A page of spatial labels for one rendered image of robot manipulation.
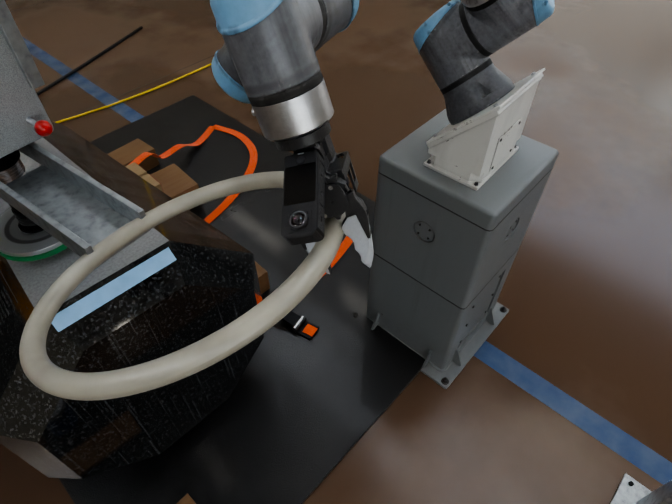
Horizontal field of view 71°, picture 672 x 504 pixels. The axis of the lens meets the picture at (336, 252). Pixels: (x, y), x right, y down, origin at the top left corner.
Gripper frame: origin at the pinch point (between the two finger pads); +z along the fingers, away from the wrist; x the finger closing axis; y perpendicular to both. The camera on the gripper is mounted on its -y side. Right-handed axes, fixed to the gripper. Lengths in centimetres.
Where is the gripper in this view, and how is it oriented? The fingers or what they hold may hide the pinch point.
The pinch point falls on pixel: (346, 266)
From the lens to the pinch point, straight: 66.6
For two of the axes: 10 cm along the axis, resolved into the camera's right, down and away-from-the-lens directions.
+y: 1.5, -5.9, 8.0
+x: -9.4, 1.7, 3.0
